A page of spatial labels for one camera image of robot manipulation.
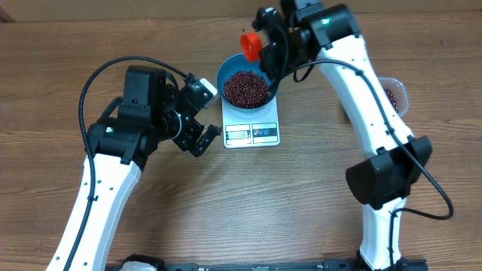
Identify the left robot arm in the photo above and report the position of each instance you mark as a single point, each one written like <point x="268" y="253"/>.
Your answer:
<point x="152" y="109"/>

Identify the clear plastic container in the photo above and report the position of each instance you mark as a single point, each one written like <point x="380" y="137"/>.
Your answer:
<point x="400" y="92"/>

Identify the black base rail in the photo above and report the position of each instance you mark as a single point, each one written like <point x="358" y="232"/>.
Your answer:
<point x="144" y="262"/>

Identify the red beans in bowl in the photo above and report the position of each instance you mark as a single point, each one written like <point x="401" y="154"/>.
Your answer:
<point x="246" y="90"/>

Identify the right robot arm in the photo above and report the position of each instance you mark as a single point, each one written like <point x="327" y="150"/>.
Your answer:
<point x="307" y="34"/>

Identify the red adzuki beans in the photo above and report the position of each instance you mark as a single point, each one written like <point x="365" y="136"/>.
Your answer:
<point x="392" y="98"/>

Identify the blue bowl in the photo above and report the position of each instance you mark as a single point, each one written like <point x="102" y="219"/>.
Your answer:
<point x="240" y="63"/>

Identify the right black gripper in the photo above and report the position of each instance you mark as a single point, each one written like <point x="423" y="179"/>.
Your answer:
<point x="270" y="59"/>

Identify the orange measuring scoop blue handle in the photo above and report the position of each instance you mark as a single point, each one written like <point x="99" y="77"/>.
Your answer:
<point x="251" y="46"/>

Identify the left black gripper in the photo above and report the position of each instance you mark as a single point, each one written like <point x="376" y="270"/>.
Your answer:
<point x="193" y="130"/>

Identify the white digital kitchen scale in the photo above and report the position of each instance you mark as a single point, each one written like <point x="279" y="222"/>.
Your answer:
<point x="250" y="128"/>

